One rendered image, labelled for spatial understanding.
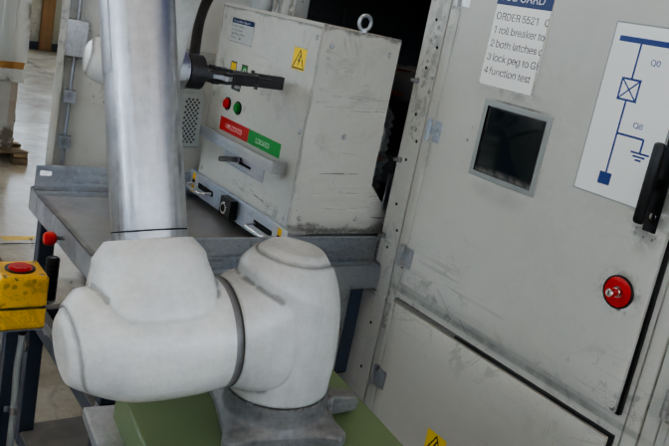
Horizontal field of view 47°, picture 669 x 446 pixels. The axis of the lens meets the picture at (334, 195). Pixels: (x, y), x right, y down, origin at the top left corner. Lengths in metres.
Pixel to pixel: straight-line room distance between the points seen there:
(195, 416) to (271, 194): 0.78
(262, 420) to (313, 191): 0.78
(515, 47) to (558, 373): 0.64
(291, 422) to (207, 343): 0.20
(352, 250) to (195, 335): 0.93
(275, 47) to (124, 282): 1.02
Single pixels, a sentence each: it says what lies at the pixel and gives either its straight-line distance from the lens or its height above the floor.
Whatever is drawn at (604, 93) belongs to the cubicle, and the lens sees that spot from 1.48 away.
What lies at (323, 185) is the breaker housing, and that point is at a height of 1.03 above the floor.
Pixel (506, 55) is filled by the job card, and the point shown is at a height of 1.40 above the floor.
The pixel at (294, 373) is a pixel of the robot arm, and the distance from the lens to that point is 1.10.
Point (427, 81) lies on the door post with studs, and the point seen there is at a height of 1.31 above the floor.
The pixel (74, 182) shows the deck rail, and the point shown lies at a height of 0.87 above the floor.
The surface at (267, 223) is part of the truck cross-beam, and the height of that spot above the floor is 0.91.
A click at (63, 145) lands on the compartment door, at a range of 2.33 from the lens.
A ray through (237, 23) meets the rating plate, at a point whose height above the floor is 1.35.
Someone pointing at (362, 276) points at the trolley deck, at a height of 0.82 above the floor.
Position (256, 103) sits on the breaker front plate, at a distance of 1.94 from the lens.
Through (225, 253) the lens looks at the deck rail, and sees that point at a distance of 1.70.
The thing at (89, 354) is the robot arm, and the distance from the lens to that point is 0.99.
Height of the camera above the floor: 1.42
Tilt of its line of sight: 13 degrees down
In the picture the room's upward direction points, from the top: 11 degrees clockwise
